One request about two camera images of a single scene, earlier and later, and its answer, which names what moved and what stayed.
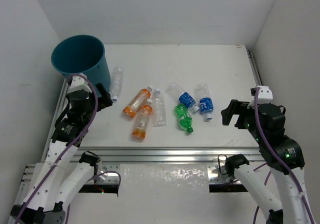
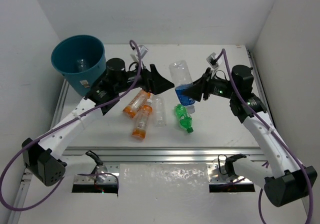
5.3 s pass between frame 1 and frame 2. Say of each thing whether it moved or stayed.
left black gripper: moved
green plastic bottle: stayed
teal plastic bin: stayed
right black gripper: moved
